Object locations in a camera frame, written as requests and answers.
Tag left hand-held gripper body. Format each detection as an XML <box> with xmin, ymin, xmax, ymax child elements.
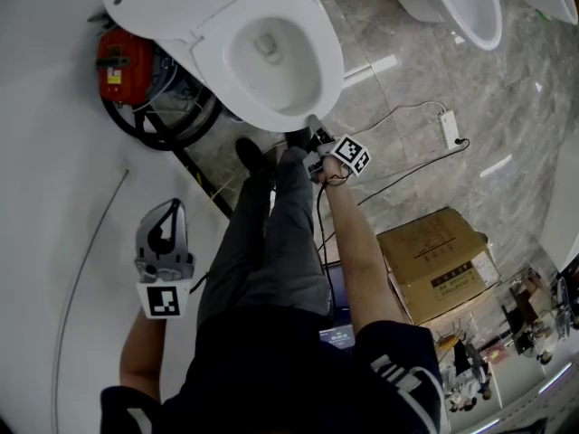
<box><xmin>133</xmin><ymin>253</ymin><xmax>196</xmax><ymax>320</ymax></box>

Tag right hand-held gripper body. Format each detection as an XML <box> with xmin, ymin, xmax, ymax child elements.
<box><xmin>306</xmin><ymin>133</ymin><xmax>371</xmax><ymax>180</ymax></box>

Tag person's right forearm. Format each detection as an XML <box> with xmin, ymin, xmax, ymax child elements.
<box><xmin>316</xmin><ymin>176</ymin><xmax>403</xmax><ymax>334</ymax></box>

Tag person's left forearm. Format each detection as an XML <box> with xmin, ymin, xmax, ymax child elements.
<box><xmin>119</xmin><ymin>316</ymin><xmax>164</xmax><ymax>401</ymax></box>

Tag white round toilet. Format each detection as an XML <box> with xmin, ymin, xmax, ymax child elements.
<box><xmin>151</xmin><ymin>0</ymin><xmax>347</xmax><ymax>135</ymax></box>

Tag white toilet lid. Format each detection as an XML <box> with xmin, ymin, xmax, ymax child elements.
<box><xmin>101</xmin><ymin>0</ymin><xmax>290</xmax><ymax>44</ymax></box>

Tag white toilet with flush button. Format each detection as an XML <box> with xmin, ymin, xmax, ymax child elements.
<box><xmin>378</xmin><ymin>0</ymin><xmax>504</xmax><ymax>52</ymax></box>

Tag person's right hand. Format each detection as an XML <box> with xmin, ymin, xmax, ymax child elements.
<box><xmin>314</xmin><ymin>155</ymin><xmax>352</xmax><ymax>184</ymax></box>

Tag person's right black shoe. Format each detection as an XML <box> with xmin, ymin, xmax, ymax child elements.
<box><xmin>284</xmin><ymin>131</ymin><xmax>313</xmax><ymax>151</ymax></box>

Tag person's black shoe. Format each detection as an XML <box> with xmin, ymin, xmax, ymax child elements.
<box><xmin>284</xmin><ymin>131</ymin><xmax>313</xmax><ymax>151</ymax></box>
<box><xmin>234</xmin><ymin>137</ymin><xmax>268</xmax><ymax>174</ymax></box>

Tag person's left black shoe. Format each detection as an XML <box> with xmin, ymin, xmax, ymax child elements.
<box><xmin>234</xmin><ymin>137</ymin><xmax>268</xmax><ymax>174</ymax></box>

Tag person's grey trousers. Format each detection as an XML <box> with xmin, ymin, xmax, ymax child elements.
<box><xmin>196</xmin><ymin>146</ymin><xmax>331</xmax><ymax>325</ymax></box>

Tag person's dark blue shirt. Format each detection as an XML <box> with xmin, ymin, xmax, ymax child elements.
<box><xmin>99</xmin><ymin>305</ymin><xmax>447</xmax><ymax>434</ymax></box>

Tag dark blue case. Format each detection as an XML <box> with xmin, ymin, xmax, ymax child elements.
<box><xmin>323</xmin><ymin>259</ymin><xmax>352</xmax><ymax>311</ymax></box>

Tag cardboard box with white label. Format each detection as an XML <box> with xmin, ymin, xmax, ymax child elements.
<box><xmin>376</xmin><ymin>205</ymin><xmax>501</xmax><ymax>327</ymax></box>

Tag red vacuum cleaner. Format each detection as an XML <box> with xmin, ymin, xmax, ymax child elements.
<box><xmin>94</xmin><ymin>27</ymin><xmax>223</xmax><ymax>151</ymax></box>

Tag black screen device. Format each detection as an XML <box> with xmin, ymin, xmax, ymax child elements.
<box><xmin>318</xmin><ymin>325</ymin><xmax>356</xmax><ymax>352</ymax></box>

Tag dark grey dustpan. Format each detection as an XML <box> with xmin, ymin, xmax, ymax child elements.
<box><xmin>87</xmin><ymin>10</ymin><xmax>119</xmax><ymax>31</ymax></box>

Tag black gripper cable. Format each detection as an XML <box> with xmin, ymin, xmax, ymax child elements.
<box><xmin>314</xmin><ymin>174</ymin><xmax>354</xmax><ymax>266</ymax></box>

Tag white power strip cord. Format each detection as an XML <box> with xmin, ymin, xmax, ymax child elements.
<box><xmin>350</xmin><ymin>100</ymin><xmax>449</xmax><ymax>137</ymax></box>

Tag black power cable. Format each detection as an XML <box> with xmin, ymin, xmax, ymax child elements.
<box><xmin>356</xmin><ymin>137</ymin><xmax>471</xmax><ymax>206</ymax></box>

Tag black vacuum hose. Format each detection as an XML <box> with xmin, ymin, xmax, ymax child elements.
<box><xmin>100</xmin><ymin>97</ymin><xmax>223</xmax><ymax>152</ymax></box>

